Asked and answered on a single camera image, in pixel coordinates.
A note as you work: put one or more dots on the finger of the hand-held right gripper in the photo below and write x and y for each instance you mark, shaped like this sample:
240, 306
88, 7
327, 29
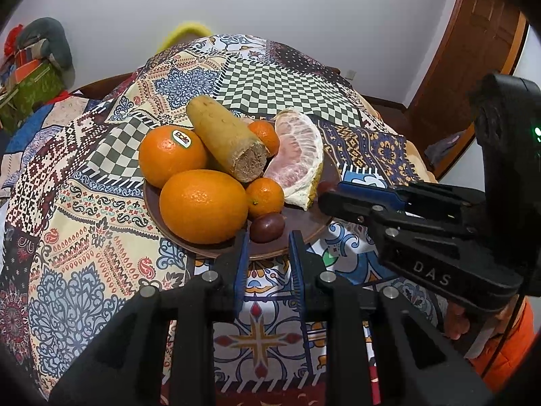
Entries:
346, 205
367, 189

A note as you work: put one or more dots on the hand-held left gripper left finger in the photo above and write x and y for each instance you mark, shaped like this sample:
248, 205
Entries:
241, 270

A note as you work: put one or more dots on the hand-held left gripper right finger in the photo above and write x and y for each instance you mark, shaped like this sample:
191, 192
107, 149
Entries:
298, 270

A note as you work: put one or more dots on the brown round plate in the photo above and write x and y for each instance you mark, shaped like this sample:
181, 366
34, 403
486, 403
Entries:
300, 224

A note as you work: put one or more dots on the dark red jujube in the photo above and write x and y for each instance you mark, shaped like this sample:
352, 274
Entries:
267, 227

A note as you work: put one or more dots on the peeled pomelo segment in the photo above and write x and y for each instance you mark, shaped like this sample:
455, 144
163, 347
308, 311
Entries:
298, 156

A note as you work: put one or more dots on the large orange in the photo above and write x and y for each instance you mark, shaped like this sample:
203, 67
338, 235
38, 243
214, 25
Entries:
203, 207

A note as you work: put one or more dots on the small mandarin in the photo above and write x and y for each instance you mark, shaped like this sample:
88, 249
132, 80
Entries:
264, 196
265, 135

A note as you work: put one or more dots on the yellow sweet potato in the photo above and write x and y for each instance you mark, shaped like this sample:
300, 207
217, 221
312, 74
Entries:
224, 135

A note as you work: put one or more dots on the person's right forearm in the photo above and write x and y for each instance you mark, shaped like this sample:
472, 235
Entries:
511, 346

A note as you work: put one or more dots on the person's right hand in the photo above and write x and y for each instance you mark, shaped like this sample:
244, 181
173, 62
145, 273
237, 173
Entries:
456, 319

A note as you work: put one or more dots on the grey cloth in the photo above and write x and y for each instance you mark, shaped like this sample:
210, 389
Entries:
443, 148

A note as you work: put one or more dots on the orange with sticker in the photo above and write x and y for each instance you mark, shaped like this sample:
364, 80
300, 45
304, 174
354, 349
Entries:
169, 160

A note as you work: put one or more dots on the wooden door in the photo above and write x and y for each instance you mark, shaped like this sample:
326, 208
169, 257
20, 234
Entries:
465, 72

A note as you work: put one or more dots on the patchwork printed blanket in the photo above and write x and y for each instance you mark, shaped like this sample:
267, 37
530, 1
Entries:
84, 220

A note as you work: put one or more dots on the yellow fuzzy object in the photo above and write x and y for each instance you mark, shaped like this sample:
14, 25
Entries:
186, 29

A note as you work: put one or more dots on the blue blanket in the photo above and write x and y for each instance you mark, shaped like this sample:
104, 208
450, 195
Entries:
42, 118

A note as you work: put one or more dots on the grey-green pillow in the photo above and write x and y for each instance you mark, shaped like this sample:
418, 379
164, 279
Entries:
50, 38

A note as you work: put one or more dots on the red pompom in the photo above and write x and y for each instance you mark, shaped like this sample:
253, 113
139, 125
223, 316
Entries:
12, 36

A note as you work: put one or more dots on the white wall socket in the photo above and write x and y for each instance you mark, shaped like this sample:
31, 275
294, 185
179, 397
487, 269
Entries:
351, 74

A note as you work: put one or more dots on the dark wooden frame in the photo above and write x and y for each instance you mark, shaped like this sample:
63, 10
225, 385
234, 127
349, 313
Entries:
105, 84

